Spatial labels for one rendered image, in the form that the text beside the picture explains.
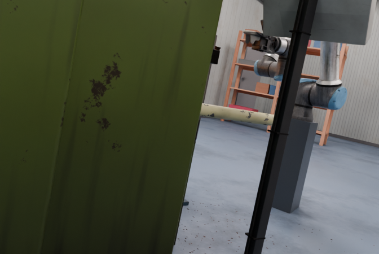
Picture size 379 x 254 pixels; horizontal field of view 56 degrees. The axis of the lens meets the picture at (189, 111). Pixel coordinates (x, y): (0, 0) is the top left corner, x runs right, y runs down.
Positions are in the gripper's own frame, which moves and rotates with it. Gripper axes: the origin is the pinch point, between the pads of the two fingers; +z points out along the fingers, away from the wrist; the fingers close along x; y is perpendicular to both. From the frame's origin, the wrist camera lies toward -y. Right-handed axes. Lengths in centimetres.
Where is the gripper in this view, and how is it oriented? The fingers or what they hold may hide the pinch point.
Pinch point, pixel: (246, 30)
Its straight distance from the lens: 179.1
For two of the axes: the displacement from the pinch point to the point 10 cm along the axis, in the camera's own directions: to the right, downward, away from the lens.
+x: -5.2, -1.7, 8.4
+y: -1.9, 9.8, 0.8
